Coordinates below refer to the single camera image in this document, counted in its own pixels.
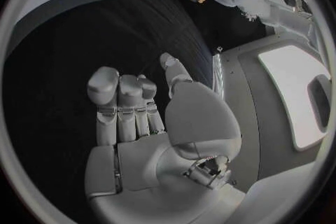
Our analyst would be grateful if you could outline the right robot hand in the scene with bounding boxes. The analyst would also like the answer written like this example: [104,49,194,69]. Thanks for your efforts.
[83,52,248,224]

